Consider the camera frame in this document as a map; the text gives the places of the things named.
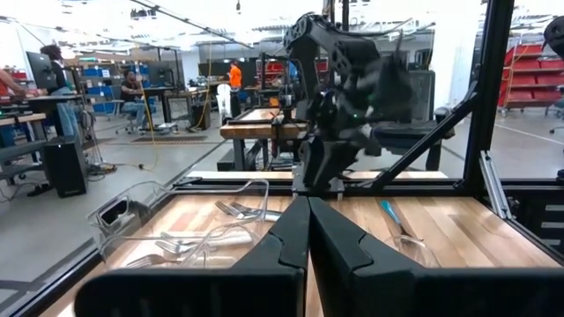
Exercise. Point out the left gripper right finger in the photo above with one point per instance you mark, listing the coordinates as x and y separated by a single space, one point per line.
343 264

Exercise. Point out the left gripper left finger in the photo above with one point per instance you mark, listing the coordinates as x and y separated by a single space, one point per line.
286 251

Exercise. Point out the clear plastic bin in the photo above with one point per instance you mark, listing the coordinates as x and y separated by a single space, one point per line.
423 246
101 229

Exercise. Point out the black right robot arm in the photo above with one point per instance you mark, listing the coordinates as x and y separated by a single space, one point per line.
317 53

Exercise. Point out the black office chair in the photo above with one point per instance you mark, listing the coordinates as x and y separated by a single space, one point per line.
423 97

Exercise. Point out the wooden background table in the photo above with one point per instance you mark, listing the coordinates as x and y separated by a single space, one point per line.
255 130

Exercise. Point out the red bin shelf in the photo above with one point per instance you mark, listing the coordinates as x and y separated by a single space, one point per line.
529 83

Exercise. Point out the person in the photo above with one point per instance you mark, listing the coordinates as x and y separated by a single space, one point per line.
132 94
61 88
235 75
11 83

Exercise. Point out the black round object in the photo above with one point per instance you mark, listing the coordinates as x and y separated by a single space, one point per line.
556 37

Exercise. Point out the black drawer cabinet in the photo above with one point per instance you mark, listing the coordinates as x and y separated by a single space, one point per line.
529 229

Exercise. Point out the black computer tower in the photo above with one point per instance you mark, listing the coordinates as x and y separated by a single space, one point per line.
66 167

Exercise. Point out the blue bin shelf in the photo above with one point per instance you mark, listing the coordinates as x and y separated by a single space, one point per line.
94 72

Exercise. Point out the wood-top desk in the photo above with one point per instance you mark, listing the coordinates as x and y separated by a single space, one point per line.
26 119

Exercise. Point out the black computer monitor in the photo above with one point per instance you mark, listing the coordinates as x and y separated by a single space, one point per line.
40 70

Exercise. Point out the silver metal bracket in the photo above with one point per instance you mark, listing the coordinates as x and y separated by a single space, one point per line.
495 185

